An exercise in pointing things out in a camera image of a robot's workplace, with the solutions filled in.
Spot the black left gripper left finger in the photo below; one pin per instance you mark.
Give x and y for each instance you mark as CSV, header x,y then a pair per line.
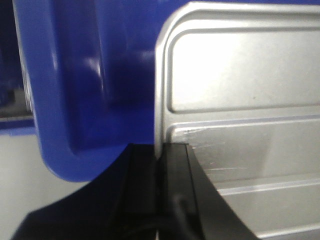
x,y
119,204

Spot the blue target box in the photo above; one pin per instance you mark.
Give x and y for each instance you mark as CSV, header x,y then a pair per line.
x,y
89,66

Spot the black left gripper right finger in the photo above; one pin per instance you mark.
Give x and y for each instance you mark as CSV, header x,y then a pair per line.
x,y
197,207

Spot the small silver divided tray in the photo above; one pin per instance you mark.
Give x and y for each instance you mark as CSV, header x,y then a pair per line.
x,y
240,84

